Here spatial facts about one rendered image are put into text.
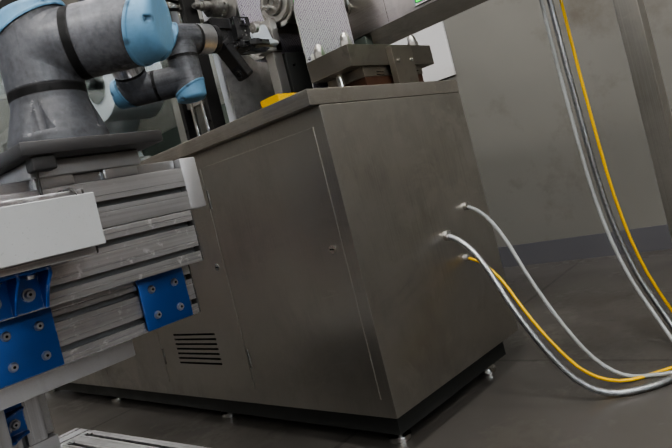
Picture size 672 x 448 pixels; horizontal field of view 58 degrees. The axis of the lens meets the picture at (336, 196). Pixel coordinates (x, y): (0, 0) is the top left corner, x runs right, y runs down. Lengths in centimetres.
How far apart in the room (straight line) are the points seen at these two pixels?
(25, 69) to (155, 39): 19
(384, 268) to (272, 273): 33
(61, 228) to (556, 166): 286
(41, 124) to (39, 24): 15
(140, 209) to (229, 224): 76
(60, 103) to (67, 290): 28
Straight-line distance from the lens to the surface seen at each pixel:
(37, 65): 102
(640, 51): 185
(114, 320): 102
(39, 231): 80
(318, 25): 191
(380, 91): 161
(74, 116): 99
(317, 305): 155
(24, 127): 100
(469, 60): 354
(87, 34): 100
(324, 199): 144
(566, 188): 338
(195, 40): 155
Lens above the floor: 65
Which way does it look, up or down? level
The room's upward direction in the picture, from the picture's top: 14 degrees counter-clockwise
